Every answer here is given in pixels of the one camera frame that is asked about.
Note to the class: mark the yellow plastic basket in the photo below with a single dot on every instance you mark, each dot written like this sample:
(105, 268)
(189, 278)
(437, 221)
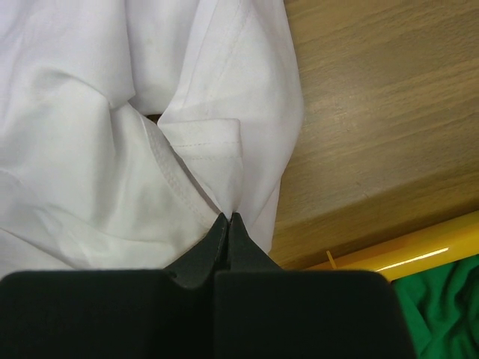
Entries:
(425, 249)

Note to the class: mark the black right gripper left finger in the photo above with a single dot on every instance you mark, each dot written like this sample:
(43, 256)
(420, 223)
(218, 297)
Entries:
(194, 269)

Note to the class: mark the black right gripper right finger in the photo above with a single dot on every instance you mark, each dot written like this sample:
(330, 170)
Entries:
(243, 253)

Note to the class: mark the green t shirt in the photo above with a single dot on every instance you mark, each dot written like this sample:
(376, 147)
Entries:
(440, 306)

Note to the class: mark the white t shirt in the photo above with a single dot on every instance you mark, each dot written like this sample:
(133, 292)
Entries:
(128, 127)

